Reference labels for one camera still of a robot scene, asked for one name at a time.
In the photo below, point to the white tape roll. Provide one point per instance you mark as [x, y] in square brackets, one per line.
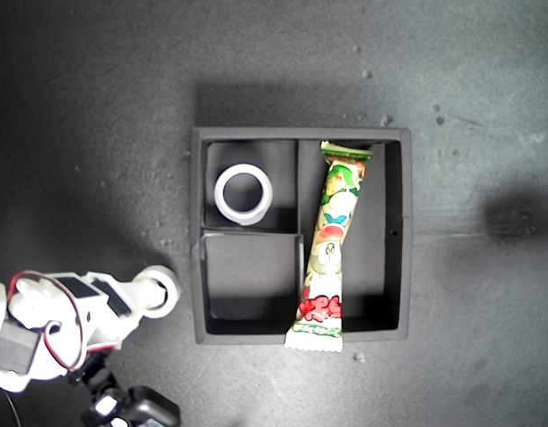
[172, 284]
[220, 200]

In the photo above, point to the small black camera box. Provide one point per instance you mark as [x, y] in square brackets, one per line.
[145, 407]

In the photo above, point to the black tray with wells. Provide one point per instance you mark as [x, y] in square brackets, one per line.
[252, 276]

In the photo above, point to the cartoon printed snack bar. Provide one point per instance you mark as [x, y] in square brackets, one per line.
[332, 249]

